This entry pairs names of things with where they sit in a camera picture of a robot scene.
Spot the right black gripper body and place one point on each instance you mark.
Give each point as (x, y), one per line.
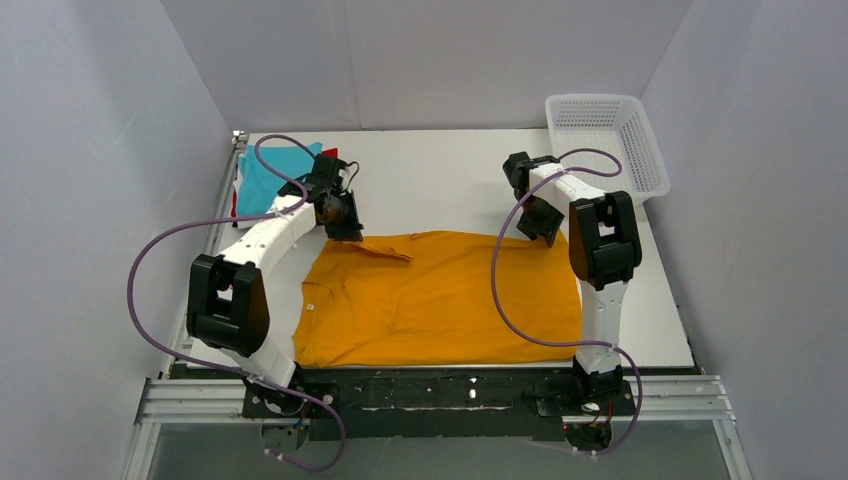
(541, 224)

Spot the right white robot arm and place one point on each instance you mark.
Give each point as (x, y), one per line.
(604, 250)

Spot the aluminium frame rail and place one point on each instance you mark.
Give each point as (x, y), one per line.
(177, 394)

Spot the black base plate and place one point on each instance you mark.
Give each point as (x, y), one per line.
(535, 402)

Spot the white plastic basket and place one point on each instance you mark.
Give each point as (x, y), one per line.
(616, 124)

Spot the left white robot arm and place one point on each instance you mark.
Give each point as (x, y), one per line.
(227, 304)

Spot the yellow t-shirt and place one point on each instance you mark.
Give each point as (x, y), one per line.
(438, 298)

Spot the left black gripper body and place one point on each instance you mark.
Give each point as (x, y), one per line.
(342, 220)

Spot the blue folded t-shirt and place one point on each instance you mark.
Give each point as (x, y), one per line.
(256, 187)

